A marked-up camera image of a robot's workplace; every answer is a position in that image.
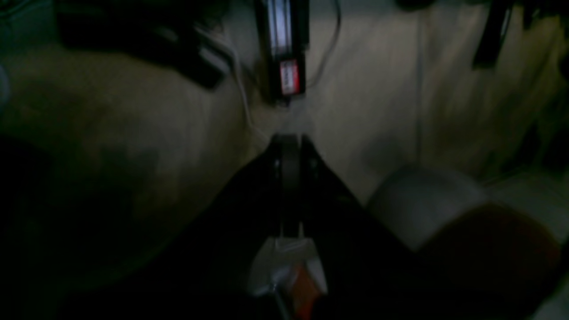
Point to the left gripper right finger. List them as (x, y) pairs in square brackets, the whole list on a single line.
[(429, 239)]

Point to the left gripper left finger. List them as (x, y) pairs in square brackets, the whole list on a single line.
[(203, 273)]

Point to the black power adapter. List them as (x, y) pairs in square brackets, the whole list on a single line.
[(283, 29)]

